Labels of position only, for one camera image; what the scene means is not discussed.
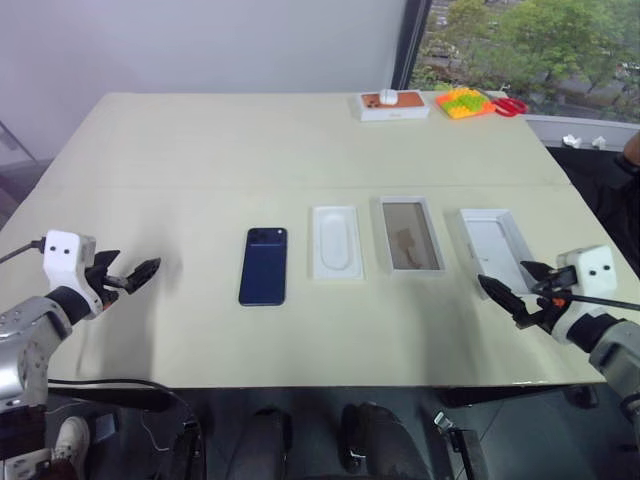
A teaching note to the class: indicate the grey ledge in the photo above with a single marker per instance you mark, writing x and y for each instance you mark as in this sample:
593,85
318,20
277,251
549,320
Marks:
550,127

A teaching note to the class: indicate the small white object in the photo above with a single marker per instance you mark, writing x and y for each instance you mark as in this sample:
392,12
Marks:
572,141
598,142

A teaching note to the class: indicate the person's bare hand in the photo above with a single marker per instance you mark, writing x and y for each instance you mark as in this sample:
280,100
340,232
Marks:
634,146

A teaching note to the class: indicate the red scissors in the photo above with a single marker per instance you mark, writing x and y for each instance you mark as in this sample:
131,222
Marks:
502,104

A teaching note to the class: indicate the white phone box lid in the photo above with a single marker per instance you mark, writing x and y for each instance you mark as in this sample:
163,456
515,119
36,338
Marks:
492,240

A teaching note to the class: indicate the person's black clothing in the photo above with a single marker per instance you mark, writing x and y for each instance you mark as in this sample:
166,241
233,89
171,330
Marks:
590,190

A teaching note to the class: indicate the white shoe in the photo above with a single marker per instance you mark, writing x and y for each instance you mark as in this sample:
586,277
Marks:
72,442

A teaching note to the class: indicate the dark rounded shape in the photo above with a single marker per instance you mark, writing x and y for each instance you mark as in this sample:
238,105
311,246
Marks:
385,445

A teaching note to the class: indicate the white earbuds case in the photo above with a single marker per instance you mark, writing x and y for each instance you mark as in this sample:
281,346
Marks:
388,96

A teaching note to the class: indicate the phone box with orange print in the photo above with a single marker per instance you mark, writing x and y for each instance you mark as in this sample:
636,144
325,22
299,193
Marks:
367,104

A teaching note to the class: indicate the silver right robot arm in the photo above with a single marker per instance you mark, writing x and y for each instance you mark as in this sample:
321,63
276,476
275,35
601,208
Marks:
620,350

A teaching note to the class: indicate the white moulded box insert tray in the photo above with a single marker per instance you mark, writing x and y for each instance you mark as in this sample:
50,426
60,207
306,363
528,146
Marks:
338,240

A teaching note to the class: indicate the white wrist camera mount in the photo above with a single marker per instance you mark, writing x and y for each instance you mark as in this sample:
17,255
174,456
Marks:
595,272
62,255

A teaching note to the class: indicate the white phone box base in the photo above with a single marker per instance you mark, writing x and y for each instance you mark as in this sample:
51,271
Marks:
410,235

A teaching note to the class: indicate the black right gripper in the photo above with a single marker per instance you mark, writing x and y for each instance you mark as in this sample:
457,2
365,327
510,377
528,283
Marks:
550,302

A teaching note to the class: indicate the dark blue smartphone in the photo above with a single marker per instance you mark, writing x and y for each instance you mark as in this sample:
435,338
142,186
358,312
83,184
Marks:
263,270

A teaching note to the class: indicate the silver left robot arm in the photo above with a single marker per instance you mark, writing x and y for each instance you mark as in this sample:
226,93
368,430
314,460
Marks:
30,350

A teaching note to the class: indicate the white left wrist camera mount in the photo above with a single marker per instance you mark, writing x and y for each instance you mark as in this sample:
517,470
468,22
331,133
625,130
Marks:
62,255

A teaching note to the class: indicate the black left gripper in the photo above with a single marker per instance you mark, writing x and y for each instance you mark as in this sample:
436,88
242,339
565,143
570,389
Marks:
107,287

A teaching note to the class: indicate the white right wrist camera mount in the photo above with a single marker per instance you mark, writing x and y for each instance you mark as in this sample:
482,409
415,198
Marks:
595,272

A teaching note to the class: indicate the black window frame post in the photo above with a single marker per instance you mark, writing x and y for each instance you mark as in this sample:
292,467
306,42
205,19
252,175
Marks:
410,45

